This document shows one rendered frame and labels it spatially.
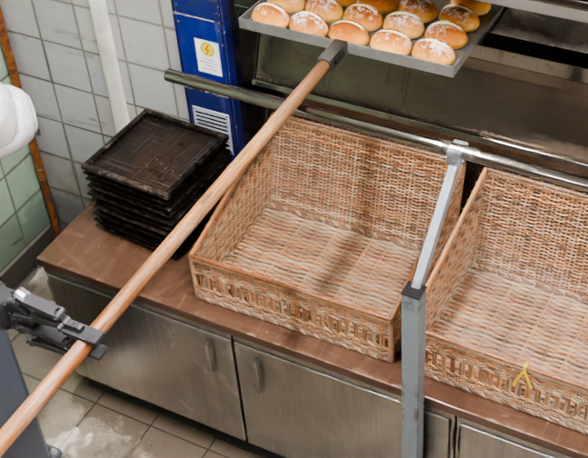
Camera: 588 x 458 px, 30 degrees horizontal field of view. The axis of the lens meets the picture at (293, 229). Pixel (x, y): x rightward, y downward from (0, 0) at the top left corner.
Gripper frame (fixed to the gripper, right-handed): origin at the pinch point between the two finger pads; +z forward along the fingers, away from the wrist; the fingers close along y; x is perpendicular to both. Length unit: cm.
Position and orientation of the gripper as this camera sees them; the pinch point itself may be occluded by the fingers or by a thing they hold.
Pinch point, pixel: (85, 340)
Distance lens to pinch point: 196.8
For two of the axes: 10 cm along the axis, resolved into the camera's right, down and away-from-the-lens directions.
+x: -4.6, 6.2, -6.4
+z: 8.8, 2.7, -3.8
